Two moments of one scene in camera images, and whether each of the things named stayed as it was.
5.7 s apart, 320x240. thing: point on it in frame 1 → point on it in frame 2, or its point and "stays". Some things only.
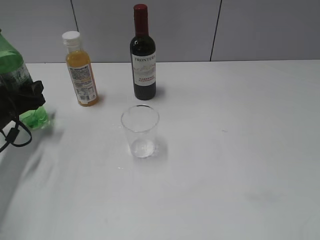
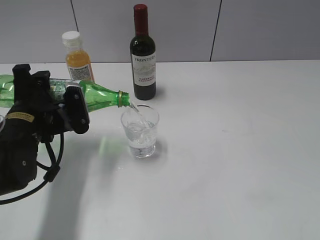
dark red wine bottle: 143,56 stays
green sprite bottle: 12,66 → 97,97
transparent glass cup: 140,122 stays
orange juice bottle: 79,64 stays
